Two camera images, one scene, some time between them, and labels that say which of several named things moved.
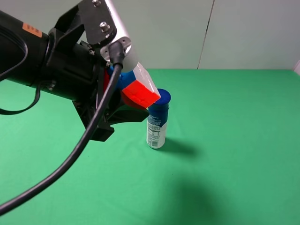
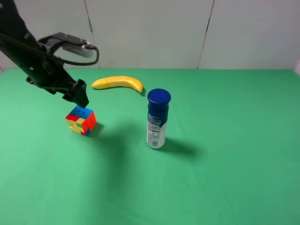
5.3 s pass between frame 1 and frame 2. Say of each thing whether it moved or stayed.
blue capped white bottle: stayed
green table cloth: stayed
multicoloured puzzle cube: moved
